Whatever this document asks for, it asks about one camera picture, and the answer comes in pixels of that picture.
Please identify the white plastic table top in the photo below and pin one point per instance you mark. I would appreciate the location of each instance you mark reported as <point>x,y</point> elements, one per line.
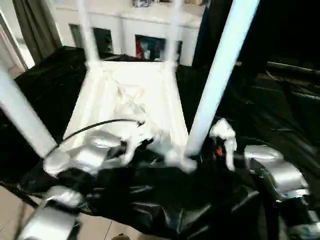
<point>125,82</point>

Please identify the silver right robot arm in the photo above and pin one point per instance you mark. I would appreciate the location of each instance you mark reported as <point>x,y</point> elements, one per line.
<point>282,175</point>

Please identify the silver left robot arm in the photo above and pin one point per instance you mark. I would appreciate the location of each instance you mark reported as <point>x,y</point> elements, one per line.
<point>100,150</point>

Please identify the black plastic mat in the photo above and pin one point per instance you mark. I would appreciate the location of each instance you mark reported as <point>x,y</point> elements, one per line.
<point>275,112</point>

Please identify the yellow label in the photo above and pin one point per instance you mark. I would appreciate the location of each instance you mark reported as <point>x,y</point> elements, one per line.
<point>238,63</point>

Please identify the dark rounded robot foot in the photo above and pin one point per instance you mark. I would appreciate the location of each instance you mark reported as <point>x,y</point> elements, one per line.
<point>120,237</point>

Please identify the red box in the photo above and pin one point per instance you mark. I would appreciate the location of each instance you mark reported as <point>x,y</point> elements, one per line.
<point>139,47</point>

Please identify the black metal table foot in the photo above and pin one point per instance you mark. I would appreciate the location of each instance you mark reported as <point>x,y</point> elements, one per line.
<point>20,195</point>

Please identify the white glass-door cabinet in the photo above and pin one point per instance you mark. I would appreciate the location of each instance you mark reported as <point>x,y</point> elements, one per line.
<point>125,17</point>

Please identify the large black box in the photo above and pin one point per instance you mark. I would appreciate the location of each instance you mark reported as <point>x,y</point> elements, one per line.
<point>280,27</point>

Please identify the grey-brown curtain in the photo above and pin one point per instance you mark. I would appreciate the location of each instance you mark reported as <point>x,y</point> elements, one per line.
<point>37,30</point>

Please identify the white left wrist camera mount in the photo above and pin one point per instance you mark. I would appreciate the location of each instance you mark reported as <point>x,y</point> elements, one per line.
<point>135,140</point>

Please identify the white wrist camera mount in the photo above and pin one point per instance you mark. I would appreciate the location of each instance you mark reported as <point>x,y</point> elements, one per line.
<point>225,132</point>
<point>135,140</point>

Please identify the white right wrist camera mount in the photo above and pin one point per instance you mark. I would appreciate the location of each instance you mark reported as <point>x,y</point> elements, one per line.
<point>225,132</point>

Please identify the dark horizontal metal rail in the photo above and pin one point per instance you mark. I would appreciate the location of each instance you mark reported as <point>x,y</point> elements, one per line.
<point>292,67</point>

